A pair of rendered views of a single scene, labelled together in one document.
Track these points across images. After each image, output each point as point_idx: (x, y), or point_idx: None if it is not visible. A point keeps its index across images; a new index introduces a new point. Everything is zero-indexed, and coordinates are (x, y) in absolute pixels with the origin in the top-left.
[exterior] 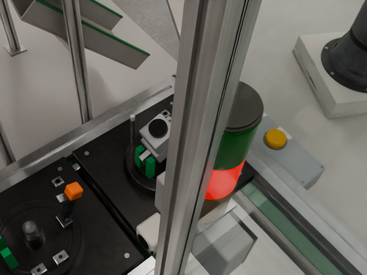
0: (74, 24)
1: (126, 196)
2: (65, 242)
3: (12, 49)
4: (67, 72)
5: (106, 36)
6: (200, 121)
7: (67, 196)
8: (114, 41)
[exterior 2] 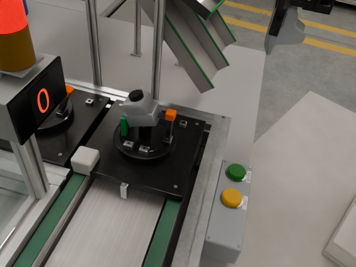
0: (157, 16)
1: (103, 135)
2: (47, 119)
3: (178, 61)
4: (187, 88)
5: (185, 49)
6: None
7: None
8: (190, 56)
